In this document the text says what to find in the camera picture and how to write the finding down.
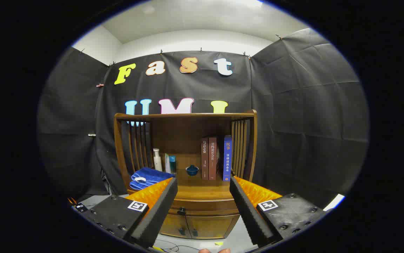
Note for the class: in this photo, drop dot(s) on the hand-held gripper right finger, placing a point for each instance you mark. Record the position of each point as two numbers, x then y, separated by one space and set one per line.
249 214

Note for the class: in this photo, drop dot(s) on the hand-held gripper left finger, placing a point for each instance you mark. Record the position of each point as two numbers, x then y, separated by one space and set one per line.
160 211

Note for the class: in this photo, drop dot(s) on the wooden drawer with black knob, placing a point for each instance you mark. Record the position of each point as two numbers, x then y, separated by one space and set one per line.
205 205

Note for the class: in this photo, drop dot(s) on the wooden countertop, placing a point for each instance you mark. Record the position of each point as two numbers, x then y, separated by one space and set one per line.
202 188

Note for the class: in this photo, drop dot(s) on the brown wooden cabinet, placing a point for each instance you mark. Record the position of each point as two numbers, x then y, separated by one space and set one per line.
188 130

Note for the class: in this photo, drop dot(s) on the blue folded towel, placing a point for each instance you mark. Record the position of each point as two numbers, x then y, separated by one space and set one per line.
149 175

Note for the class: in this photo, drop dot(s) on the white and green tube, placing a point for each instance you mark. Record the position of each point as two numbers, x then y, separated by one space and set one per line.
167 163

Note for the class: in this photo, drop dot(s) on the white pump bottle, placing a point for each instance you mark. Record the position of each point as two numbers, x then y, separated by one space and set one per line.
157 161

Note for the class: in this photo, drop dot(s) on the blue lidded teacup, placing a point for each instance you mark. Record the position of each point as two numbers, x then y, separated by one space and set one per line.
192 171

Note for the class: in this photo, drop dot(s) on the blue book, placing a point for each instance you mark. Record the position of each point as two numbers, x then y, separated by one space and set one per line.
227 158

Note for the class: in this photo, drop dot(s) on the dark brown book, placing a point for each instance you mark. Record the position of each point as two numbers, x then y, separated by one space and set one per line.
204 161

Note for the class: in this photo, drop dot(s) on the reddish brown book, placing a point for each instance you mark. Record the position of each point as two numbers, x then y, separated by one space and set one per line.
213 158

